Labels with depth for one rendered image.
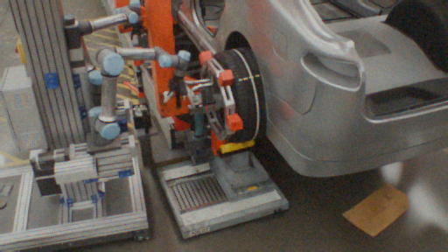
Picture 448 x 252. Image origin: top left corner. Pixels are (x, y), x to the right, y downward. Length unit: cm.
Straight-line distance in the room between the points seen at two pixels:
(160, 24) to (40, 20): 94
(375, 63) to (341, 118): 124
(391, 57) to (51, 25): 244
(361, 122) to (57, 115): 189
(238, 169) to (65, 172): 135
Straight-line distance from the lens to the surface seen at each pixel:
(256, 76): 316
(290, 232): 358
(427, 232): 379
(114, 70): 276
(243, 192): 364
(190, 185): 394
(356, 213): 377
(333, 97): 248
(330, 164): 277
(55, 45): 301
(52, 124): 327
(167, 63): 295
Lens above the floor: 256
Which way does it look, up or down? 33 degrees down
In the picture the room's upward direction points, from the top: 2 degrees counter-clockwise
